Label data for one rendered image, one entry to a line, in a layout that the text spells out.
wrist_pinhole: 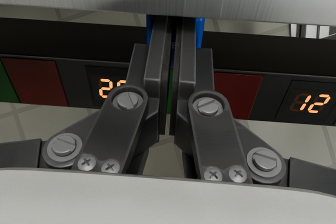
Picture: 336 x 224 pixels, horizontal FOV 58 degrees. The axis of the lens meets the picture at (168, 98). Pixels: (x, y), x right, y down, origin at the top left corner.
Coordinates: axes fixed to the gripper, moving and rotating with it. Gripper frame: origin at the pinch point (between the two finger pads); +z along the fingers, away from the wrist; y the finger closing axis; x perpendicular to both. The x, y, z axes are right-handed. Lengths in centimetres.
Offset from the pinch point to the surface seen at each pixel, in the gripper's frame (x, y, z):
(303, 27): -20.1, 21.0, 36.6
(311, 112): -5.2, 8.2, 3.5
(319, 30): -20.0, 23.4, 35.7
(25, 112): -57, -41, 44
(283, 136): -58, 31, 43
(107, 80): -3.8, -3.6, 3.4
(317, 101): -4.3, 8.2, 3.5
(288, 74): -2.6, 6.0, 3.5
